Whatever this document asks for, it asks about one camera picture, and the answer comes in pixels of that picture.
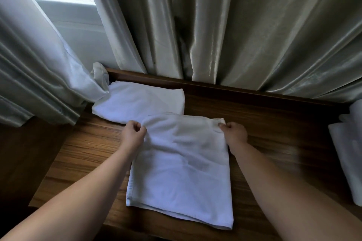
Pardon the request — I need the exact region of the person's left hand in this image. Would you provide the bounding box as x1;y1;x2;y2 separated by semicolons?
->
120;120;148;155

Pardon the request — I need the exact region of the person's right hand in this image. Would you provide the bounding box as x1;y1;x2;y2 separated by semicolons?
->
218;122;248;156

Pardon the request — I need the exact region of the large white towel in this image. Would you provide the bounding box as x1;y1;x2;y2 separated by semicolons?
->
126;112;234;231

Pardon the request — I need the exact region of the person's right forearm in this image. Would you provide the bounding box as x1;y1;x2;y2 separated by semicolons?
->
230;141;362;241

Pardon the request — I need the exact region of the person's left forearm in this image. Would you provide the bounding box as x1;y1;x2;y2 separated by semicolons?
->
0;145;137;241

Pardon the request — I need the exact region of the folded white towel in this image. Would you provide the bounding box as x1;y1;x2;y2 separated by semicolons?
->
92;81;185;124

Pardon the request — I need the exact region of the grey satin curtain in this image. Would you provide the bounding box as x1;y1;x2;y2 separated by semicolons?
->
80;0;362;103

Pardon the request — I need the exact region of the pale sheer curtain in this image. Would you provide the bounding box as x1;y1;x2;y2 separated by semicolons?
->
0;0;110;128

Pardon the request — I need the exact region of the white cloth pile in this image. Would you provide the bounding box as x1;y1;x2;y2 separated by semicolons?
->
328;99;362;207

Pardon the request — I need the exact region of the dark wooden table rail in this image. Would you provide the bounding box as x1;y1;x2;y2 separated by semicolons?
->
105;68;351;114

